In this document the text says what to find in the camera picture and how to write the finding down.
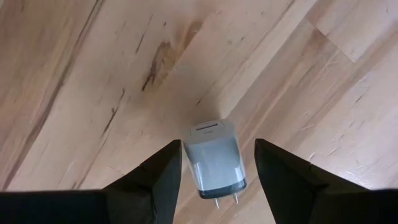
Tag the white USB wall charger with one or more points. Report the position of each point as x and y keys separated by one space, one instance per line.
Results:
x=214 y=161

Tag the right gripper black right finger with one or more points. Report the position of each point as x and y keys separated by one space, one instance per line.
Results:
x=295 y=193

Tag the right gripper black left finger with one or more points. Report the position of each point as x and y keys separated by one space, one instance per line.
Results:
x=149 y=193

